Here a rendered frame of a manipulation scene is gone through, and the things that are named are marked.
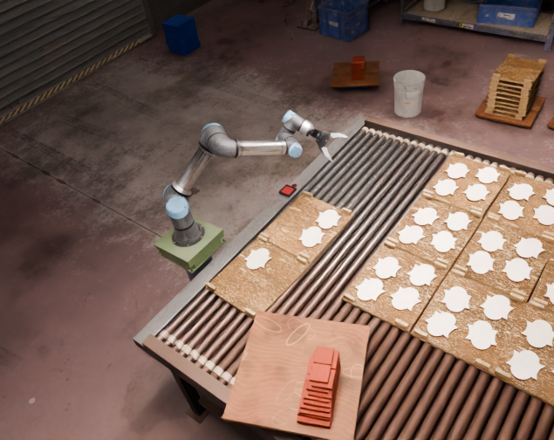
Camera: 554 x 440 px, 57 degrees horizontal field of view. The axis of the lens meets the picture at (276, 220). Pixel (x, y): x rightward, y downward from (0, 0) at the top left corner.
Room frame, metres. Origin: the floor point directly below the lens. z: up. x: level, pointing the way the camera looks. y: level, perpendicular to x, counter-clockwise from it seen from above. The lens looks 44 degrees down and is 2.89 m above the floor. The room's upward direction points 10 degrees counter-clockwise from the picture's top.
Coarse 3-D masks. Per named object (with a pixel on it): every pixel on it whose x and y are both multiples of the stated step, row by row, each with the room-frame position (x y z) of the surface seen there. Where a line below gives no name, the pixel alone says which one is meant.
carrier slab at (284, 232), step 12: (300, 204) 2.13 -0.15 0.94; (312, 204) 2.11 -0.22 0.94; (324, 204) 2.10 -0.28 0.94; (288, 216) 2.06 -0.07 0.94; (300, 216) 2.04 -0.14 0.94; (312, 216) 2.02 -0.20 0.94; (348, 216) 1.97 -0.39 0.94; (276, 228) 1.98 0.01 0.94; (288, 228) 1.96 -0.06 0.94; (300, 228) 1.94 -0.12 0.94; (336, 228) 1.90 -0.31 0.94; (276, 240) 1.89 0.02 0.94; (288, 240) 1.87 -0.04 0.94; (324, 240) 1.82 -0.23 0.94; (288, 252) 1.80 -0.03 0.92; (312, 252) 1.75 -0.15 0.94
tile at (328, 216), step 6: (330, 210) 2.03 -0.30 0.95; (324, 216) 1.99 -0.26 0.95; (330, 216) 1.99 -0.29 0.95; (336, 216) 1.98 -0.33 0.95; (318, 222) 1.96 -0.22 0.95; (324, 222) 1.95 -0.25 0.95; (330, 222) 1.94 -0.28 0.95; (336, 222) 1.93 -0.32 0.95; (324, 228) 1.90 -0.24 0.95; (330, 228) 1.90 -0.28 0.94
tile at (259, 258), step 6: (252, 252) 1.82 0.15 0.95; (258, 252) 1.81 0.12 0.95; (264, 252) 1.80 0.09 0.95; (246, 258) 1.78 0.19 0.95; (252, 258) 1.78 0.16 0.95; (258, 258) 1.77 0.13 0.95; (264, 258) 1.76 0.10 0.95; (270, 258) 1.76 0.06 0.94; (246, 264) 1.75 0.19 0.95; (252, 264) 1.74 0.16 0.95; (258, 264) 1.73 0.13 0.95; (264, 264) 1.73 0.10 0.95; (252, 270) 1.71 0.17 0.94
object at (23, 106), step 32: (0, 0) 5.93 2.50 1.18; (32, 0) 6.17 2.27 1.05; (64, 0) 6.41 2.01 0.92; (96, 0) 6.71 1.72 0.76; (128, 0) 7.03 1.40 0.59; (0, 32) 5.80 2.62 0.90; (32, 32) 6.04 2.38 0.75; (64, 32) 6.29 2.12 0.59; (96, 32) 6.59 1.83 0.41; (128, 32) 6.92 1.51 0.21; (0, 64) 5.68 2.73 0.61; (32, 64) 5.92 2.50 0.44; (64, 64) 6.16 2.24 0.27; (96, 64) 6.46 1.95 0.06; (0, 96) 5.55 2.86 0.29; (32, 96) 5.79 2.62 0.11
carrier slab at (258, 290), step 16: (256, 240) 1.91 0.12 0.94; (240, 256) 1.82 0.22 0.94; (272, 256) 1.78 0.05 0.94; (288, 256) 1.76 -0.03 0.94; (224, 272) 1.73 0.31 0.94; (240, 272) 1.71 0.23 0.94; (256, 272) 1.69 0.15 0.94; (272, 272) 1.67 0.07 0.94; (288, 272) 1.65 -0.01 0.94; (208, 288) 1.65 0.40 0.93; (224, 288) 1.62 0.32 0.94; (240, 288) 1.61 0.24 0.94; (256, 288) 1.59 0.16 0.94; (272, 288) 1.57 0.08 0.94; (288, 288) 1.56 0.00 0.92; (240, 304) 1.51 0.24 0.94; (256, 304) 1.49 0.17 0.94; (272, 304) 1.48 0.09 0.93
